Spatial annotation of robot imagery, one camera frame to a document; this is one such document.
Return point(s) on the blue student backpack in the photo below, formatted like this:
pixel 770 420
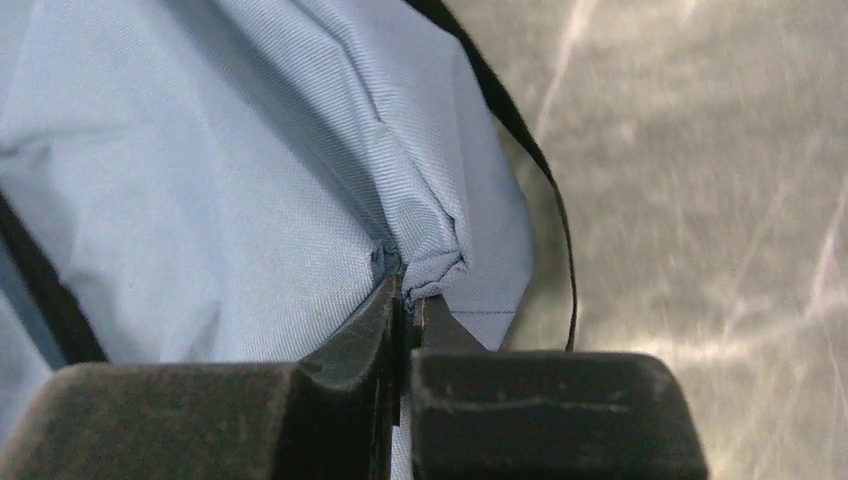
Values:
pixel 221 182

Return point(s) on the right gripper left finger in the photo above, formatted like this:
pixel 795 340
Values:
pixel 327 416

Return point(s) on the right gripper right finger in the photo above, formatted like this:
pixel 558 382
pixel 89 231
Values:
pixel 478 414

